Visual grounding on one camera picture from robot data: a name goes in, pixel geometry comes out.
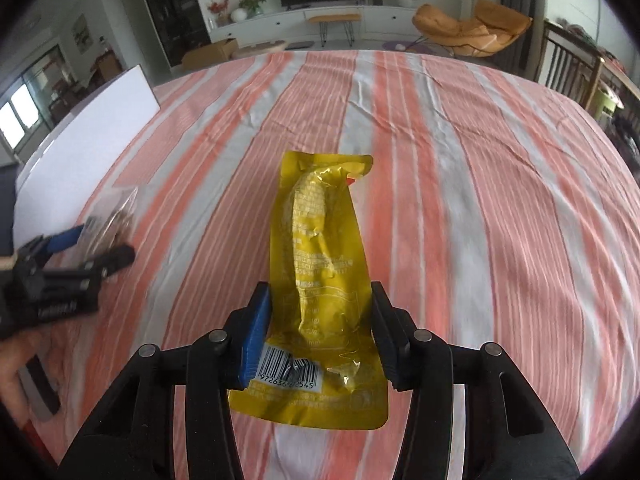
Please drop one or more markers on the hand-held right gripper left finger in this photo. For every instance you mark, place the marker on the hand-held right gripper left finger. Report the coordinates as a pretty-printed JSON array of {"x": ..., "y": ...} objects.
[{"x": 255, "y": 330}]

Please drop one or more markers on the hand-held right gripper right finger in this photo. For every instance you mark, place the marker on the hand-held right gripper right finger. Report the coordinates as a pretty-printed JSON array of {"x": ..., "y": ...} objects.
[{"x": 387, "y": 340}]

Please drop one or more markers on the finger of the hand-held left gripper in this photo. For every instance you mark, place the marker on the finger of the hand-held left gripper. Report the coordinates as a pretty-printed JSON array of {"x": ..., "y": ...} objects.
[
  {"x": 65, "y": 239},
  {"x": 110, "y": 260}
]

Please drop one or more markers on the clear packet of brown snacks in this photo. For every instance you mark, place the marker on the clear packet of brown snacks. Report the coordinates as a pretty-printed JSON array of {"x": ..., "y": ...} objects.
[{"x": 120, "y": 210}]

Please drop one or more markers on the white cardboard box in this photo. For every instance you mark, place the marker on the white cardboard box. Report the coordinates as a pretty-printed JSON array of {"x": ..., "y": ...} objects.
[{"x": 75, "y": 160}]

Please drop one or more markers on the long yellow snack packet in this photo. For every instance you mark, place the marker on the long yellow snack packet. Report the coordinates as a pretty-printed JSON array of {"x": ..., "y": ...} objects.
[{"x": 320, "y": 240}]

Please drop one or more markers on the person's left hand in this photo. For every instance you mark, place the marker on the person's left hand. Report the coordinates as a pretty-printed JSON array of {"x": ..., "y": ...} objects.
[{"x": 15, "y": 360}]

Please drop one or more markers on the balcony window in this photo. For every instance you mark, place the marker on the balcony window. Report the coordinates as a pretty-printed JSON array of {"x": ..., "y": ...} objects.
[{"x": 17, "y": 115}]

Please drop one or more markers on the wooden dining chairs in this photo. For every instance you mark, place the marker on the wooden dining chairs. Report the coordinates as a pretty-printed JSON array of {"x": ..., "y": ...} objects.
[{"x": 105, "y": 67}]

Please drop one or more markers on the brown cardboard box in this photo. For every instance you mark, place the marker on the brown cardboard box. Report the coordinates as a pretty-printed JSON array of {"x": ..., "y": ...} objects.
[{"x": 207, "y": 55}]

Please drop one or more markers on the black glass cabinet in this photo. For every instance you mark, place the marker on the black glass cabinet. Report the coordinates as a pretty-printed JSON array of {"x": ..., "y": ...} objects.
[{"x": 170, "y": 10}]

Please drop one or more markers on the beige oval pet bed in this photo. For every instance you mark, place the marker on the beige oval pet bed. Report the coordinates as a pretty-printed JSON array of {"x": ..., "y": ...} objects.
[{"x": 260, "y": 50}]

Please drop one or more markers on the red flower arrangement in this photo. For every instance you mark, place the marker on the red flower arrangement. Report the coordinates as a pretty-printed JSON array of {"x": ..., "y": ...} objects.
[{"x": 218, "y": 7}]

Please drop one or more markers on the round white vase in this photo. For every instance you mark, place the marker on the round white vase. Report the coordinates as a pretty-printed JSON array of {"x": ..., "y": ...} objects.
[{"x": 238, "y": 14}]

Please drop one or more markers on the dark floor scale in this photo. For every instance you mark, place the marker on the dark floor scale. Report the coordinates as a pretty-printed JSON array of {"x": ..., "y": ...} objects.
[{"x": 299, "y": 45}]

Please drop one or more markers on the white television cabinet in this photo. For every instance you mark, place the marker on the white television cabinet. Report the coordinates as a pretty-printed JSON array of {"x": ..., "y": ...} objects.
[{"x": 280, "y": 22}]

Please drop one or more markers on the purple floor mat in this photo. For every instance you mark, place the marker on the purple floor mat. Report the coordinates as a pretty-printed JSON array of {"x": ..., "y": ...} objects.
[{"x": 410, "y": 47}]

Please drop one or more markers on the green plant in vase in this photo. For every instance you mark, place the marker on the green plant in vase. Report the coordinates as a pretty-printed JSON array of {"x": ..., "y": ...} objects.
[{"x": 253, "y": 2}]

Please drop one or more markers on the orange lounge chair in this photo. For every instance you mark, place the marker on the orange lounge chair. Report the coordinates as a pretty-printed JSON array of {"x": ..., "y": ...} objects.
[{"x": 465, "y": 30}]

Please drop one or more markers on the small wooden bench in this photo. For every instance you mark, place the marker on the small wooden bench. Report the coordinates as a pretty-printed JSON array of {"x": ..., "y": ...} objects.
[{"x": 334, "y": 18}]

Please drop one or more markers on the dark wooden chair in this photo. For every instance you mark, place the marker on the dark wooden chair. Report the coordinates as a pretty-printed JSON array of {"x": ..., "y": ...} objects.
[{"x": 565, "y": 65}]

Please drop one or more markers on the green container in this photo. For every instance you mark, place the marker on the green container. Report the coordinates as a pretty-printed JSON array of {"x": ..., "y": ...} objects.
[{"x": 611, "y": 100}]

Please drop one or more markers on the wooden side table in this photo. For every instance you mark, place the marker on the wooden side table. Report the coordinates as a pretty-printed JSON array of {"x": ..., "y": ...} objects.
[{"x": 617, "y": 67}]

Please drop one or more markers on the grey curtain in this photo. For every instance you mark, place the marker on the grey curtain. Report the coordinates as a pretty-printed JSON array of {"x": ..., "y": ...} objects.
[{"x": 522, "y": 0}]

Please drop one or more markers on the wall painting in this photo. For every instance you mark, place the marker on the wall painting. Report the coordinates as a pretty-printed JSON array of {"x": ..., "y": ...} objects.
[{"x": 80, "y": 35}]

